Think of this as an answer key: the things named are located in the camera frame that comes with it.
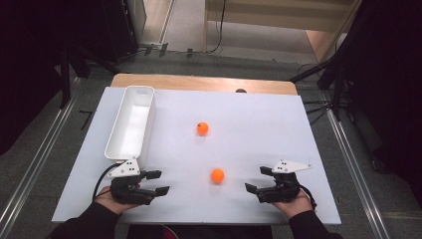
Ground white board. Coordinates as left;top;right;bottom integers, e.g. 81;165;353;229
51;86;342;226

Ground metal floor rail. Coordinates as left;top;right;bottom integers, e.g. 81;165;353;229
0;77;82;235
325;109;392;239

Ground orange ball with black mark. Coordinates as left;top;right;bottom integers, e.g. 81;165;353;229
196;121;210;136

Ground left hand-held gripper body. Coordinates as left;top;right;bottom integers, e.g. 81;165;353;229
106;157;157;205

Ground wooden table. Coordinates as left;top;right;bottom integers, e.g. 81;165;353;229
109;73;299;97

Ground plain orange ball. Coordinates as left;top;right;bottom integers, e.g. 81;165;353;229
210;167;226;184

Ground black metal stand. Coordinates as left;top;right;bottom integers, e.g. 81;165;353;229
58;41;122;110
288;0;379;122

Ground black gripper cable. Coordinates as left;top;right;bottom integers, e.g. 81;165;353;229
92;161;123;202
299;183;318;211

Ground black floor cables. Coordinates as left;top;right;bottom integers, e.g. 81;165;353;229
302;99;333;126

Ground black cabinet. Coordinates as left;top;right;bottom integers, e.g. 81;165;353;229
99;0;147;64

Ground light wooden shelf unit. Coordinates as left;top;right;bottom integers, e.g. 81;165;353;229
202;0;363;64

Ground person's left hand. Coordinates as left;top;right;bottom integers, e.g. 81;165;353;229
94;183;142;215

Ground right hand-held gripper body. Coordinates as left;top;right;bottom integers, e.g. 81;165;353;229
257;159;314;204

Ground hanging black cable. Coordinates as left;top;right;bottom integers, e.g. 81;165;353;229
202;0;228;55

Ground white plastic bin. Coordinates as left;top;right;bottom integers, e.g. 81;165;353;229
104;85;157;167

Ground person's right hand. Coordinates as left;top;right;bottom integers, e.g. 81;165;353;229
272;187;315;220

